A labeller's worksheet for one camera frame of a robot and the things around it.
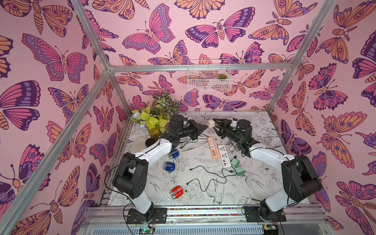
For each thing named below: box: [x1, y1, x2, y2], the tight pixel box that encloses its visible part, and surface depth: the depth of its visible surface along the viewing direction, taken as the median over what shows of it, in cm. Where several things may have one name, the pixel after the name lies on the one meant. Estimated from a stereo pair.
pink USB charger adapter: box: [207, 119, 215, 129], surface depth 83 cm
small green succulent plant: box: [217, 73, 228, 80], surface depth 95 cm
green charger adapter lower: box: [235, 166, 244, 177], surface depth 89 cm
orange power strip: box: [207, 136, 221, 160], surface depth 97 cm
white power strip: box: [217, 144, 232, 169], surface depth 94 cm
